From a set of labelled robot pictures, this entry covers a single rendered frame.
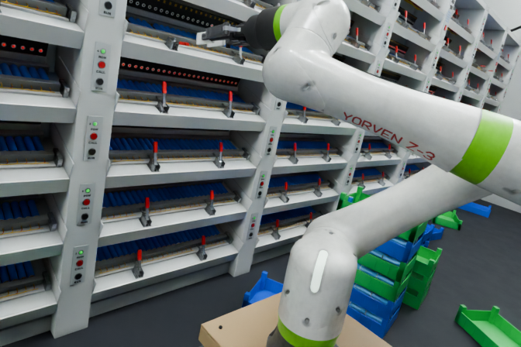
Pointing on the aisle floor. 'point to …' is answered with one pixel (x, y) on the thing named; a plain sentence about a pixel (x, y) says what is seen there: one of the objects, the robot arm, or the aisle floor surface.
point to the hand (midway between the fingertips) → (210, 39)
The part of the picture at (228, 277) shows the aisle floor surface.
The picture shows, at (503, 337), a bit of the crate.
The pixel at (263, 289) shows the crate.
